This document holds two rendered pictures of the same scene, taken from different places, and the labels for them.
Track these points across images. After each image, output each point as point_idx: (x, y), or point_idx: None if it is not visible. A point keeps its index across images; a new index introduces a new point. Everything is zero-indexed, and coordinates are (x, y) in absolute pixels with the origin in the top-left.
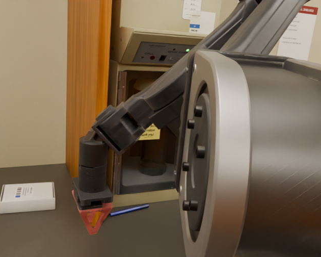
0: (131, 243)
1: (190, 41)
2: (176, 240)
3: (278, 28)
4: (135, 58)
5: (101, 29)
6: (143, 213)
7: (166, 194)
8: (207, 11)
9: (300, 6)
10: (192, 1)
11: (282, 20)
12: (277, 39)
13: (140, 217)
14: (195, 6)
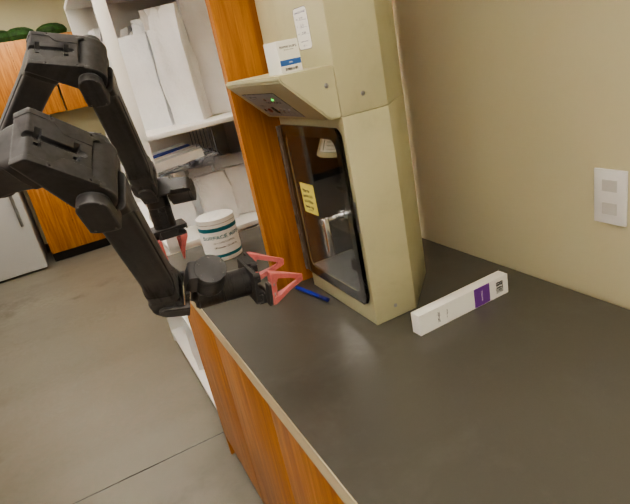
0: (249, 311)
1: (257, 89)
2: (260, 332)
3: (3, 118)
4: (265, 111)
5: (226, 86)
6: (310, 303)
7: (349, 299)
8: (315, 30)
9: (16, 94)
10: (301, 21)
11: (5, 111)
12: (3, 126)
13: (300, 304)
14: (305, 28)
